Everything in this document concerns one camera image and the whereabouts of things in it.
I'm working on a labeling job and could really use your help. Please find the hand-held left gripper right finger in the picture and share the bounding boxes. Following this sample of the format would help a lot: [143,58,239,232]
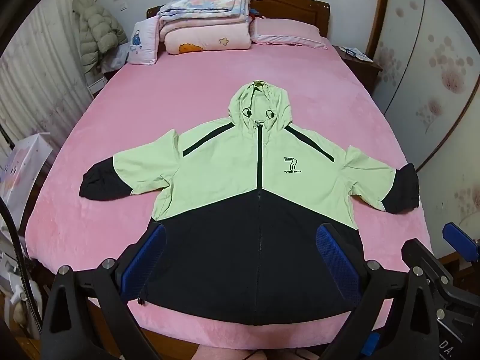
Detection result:
[316,223,441,360]

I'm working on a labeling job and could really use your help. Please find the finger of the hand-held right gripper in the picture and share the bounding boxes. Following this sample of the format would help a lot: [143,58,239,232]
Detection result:
[401,238,452,293]
[442,223,480,263]

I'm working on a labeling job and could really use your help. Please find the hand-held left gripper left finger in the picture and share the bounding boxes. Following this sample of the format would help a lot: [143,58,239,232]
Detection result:
[40,224,167,360]

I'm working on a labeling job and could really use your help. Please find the green and black hooded jacket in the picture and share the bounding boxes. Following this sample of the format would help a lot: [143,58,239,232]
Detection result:
[79,80,420,327]

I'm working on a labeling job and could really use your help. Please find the black pole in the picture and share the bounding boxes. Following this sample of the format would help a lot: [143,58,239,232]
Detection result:
[0,195,42,340]

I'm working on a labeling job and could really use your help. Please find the bed with pink sheet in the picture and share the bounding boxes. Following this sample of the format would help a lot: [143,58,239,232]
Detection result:
[24,39,434,349]

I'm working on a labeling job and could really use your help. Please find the floral sliding wardrobe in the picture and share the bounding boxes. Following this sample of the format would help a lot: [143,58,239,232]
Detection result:
[365,0,480,259]

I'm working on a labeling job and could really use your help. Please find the wooden nightstand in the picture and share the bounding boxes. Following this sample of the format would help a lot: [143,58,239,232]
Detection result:
[332,45,383,94]

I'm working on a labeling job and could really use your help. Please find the papers on nightstand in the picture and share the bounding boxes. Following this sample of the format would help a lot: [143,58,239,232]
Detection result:
[343,47,374,62]

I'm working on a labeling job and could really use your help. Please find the white curtain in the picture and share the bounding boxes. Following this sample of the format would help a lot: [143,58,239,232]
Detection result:
[0,7,94,151]

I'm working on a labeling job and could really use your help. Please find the pink folded cartoon blanket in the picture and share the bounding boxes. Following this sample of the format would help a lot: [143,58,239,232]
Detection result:
[159,14,253,55]

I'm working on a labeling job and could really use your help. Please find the beige puffer coat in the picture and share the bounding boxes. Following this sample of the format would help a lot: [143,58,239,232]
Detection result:
[72,0,128,74]

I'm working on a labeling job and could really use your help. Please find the wooden headboard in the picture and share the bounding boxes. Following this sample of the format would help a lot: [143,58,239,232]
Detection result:
[146,0,331,40]

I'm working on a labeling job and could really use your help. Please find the floral folded quilt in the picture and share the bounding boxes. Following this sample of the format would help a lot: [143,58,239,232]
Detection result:
[157,0,250,21]

